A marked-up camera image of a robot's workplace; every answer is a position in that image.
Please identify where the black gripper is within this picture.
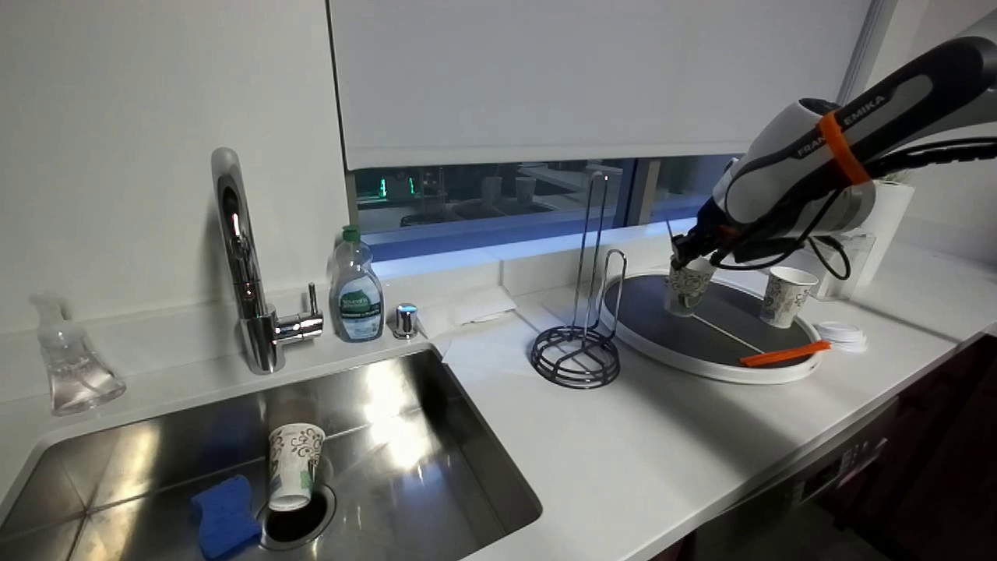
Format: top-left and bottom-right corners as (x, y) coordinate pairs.
(669, 196), (755, 280)

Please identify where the thin wooden chopstick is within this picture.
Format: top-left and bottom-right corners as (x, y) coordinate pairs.
(688, 309), (774, 359)

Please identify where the translucent white plastic box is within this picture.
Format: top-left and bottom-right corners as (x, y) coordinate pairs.
(822, 179), (920, 307)

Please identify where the wire paper towel holder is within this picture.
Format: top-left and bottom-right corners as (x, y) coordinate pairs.
(526, 170), (632, 392)

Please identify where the stainless steel sink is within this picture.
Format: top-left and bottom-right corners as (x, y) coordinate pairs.
(0, 343), (544, 561)

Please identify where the clear dish soap bottle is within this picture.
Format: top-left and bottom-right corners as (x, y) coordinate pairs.
(328, 224), (388, 346)

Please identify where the round dark tray white rim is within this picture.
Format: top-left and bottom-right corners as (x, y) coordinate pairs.
(598, 272), (836, 387)

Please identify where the dark cabinet front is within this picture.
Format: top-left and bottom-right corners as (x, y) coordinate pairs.
(651, 338), (997, 561)

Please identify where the white roller blind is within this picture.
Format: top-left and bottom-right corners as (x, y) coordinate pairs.
(328, 0), (877, 175)

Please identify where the blue sponge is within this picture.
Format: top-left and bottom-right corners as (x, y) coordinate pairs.
(188, 472), (266, 561)

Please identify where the chrome kitchen faucet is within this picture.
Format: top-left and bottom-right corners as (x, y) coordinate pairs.
(210, 143), (328, 378)

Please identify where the chrome sink knob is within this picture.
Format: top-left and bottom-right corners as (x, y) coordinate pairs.
(385, 298), (422, 343)

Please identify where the round sink drain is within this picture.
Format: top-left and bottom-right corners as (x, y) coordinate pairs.
(254, 481), (338, 553)

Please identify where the dark window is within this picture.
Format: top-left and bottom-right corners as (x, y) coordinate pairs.
(345, 154), (741, 261)

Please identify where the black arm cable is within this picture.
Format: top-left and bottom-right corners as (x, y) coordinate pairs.
(741, 135), (997, 287)

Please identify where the orange cable strap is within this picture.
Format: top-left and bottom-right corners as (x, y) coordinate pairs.
(817, 109), (873, 191)

